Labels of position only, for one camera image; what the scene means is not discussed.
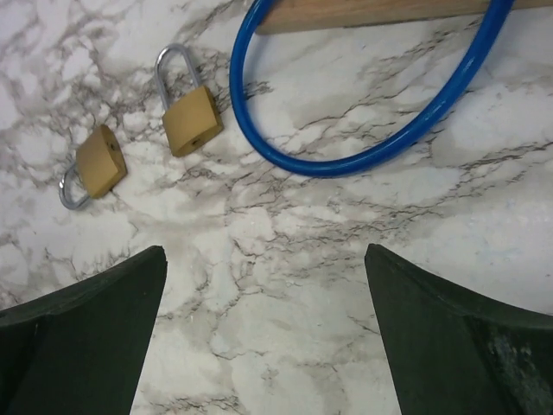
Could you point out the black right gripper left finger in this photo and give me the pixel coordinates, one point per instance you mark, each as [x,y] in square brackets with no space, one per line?
[81,349]

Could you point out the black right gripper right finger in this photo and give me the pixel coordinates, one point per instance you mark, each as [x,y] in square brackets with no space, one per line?
[454,351]

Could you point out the brass padlock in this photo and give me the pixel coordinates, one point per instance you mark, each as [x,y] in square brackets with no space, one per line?
[193,119]
[100,166]

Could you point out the wooden board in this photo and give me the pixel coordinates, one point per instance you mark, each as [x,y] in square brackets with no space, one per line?
[304,15]

